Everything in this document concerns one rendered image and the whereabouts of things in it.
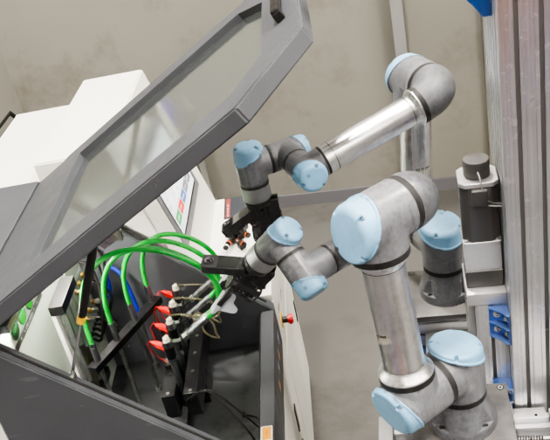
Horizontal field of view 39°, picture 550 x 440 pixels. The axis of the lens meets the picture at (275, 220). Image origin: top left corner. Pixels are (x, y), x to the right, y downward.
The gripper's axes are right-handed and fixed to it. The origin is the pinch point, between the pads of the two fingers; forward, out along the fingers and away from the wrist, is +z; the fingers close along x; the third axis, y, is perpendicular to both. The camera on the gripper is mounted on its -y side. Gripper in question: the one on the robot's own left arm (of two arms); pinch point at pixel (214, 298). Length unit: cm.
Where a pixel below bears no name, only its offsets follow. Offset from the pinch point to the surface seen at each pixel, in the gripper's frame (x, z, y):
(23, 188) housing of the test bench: 25, 23, -56
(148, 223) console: 29.9, 18.6, -19.9
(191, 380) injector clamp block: -8.6, 25.9, 8.1
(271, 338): 11.3, 18.9, 26.4
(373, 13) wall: 261, 40, 58
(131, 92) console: 79, 19, -41
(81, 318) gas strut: -31.2, -13.1, -31.3
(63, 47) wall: 247, 156, -81
